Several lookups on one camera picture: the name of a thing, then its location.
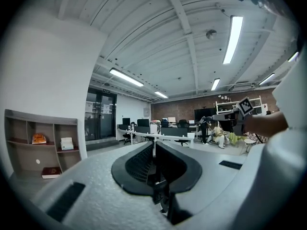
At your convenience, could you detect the person's right forearm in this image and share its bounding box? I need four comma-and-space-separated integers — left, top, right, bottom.
244, 111, 289, 138

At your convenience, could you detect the white office desk row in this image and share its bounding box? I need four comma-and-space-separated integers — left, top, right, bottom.
116, 125, 195, 149

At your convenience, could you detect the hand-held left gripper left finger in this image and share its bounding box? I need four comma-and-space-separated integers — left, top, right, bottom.
125, 142, 154, 184

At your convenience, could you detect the orange book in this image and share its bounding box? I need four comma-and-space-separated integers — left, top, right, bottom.
31, 133, 47, 145

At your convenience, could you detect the white shelving rack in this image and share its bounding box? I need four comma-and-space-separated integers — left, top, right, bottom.
215, 95, 263, 116

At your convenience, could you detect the small white round table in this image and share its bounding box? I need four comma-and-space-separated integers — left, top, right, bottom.
243, 138, 258, 153

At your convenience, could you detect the ceiling air conditioner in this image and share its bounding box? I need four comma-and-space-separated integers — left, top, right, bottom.
228, 81, 256, 92

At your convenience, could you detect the red book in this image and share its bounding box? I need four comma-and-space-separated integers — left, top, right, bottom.
41, 167, 62, 180

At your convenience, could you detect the grey open bookshelf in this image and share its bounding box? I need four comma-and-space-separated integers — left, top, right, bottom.
4, 109, 83, 180

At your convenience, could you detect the person's white shirt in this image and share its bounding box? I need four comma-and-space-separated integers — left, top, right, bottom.
272, 46, 307, 135

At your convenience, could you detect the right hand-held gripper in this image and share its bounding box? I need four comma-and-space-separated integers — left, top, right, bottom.
212, 96, 255, 137

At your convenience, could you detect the glass double door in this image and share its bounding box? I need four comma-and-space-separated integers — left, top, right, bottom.
84, 87, 118, 141

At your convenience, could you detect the large black screen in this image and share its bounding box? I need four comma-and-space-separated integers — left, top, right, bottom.
194, 107, 218, 122

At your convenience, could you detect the round ceiling fixture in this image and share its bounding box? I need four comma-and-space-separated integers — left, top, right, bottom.
205, 29, 218, 40

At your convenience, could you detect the yellow cloth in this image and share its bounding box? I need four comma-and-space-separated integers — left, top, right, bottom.
227, 131, 247, 148

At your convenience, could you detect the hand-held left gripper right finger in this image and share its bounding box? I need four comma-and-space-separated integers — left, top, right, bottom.
155, 142, 188, 185

